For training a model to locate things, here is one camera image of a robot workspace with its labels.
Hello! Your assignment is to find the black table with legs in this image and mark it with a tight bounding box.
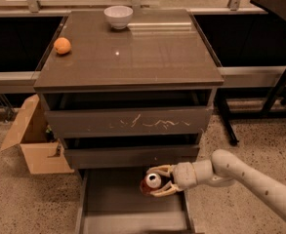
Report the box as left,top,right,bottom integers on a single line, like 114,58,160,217
215,0,286,146

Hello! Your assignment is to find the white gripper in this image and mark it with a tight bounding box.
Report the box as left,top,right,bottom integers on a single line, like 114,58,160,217
146,163,197,197

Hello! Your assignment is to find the red coke can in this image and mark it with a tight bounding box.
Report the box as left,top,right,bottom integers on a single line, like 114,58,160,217
140,173,162,196

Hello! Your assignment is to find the grey metal window rail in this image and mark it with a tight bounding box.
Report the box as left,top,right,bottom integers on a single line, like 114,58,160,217
0,71,40,94

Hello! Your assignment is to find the grey top drawer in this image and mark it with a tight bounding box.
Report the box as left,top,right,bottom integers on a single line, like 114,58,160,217
45,106,213,138

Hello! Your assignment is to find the grey open bottom drawer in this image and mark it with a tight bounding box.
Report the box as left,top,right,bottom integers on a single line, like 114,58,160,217
75,167,194,234

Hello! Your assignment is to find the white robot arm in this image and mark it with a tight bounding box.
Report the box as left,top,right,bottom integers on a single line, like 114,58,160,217
140,149,286,222

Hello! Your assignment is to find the grey drawer cabinet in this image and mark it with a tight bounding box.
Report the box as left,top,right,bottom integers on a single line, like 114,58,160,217
33,9,225,174

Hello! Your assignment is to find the white ceramic bowl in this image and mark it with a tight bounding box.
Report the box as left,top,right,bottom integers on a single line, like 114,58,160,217
103,6,134,29

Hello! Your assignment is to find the brown cardboard box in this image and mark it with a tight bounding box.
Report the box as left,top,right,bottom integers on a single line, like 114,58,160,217
1,95,74,175

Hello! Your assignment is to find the grey middle drawer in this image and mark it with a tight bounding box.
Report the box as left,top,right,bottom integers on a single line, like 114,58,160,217
64,145,199,169

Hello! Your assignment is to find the orange fruit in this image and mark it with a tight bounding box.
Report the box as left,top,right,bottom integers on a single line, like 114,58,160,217
54,37,71,55

